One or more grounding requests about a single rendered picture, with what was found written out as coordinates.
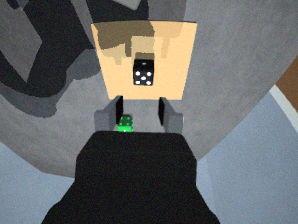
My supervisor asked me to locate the green die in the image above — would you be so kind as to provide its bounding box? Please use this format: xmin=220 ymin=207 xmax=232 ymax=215
xmin=117 ymin=116 xmax=133 ymax=132

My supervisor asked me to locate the peach flat square mat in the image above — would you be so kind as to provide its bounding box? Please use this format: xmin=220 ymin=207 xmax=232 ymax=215
xmin=91 ymin=20 xmax=197 ymax=99

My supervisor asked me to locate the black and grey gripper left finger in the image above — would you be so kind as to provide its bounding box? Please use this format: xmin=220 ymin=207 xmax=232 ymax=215
xmin=94 ymin=95 xmax=123 ymax=132

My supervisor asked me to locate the white die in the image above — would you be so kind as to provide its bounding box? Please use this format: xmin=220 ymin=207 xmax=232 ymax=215
xmin=113 ymin=0 xmax=141 ymax=10

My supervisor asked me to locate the black die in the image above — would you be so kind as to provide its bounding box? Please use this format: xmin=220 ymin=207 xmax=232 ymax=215
xmin=133 ymin=59 xmax=155 ymax=86

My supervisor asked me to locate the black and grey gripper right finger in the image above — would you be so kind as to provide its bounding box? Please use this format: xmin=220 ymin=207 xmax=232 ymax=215
xmin=158 ymin=97 xmax=184 ymax=135

